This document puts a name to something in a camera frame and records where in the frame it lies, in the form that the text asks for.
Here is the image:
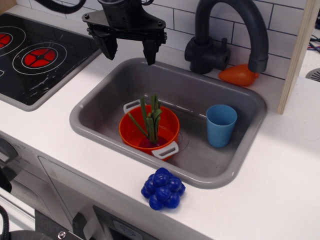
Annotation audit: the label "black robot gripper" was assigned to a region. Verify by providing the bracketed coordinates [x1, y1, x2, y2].
[82, 0, 167, 66]

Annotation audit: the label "purple beet with green leaves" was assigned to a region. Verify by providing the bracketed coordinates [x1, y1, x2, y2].
[128, 94, 167, 148]

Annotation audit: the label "grey plastic sink basin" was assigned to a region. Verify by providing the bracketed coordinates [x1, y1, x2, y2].
[69, 58, 267, 189]

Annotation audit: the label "dark grey toy faucet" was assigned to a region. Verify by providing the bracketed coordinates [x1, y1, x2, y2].
[184, 0, 269, 74]

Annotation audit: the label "black toy stove top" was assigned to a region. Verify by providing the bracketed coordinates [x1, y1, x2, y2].
[0, 13, 101, 112]

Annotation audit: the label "orange toy carrot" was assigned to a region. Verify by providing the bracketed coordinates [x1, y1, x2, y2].
[218, 64, 259, 87]

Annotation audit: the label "blue plastic cup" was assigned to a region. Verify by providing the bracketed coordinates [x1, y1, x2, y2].
[206, 104, 238, 148]

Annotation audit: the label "blue toy grape bunch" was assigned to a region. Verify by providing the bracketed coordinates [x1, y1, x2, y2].
[141, 167, 186, 211]

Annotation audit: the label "white toy oven front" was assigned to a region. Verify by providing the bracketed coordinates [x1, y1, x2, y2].
[0, 134, 198, 240]

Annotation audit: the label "light wooden side panel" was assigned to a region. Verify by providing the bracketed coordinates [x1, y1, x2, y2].
[276, 0, 320, 115]

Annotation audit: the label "grey round drain grate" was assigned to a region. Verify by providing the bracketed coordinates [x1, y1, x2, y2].
[305, 68, 320, 82]

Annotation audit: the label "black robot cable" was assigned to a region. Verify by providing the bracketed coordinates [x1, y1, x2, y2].
[34, 0, 87, 15]

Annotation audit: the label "orange toy pot white handles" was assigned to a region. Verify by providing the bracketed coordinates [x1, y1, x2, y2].
[118, 95, 180, 161]

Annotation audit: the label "black sleeved cable lower left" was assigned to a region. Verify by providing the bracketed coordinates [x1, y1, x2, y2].
[0, 204, 10, 240]

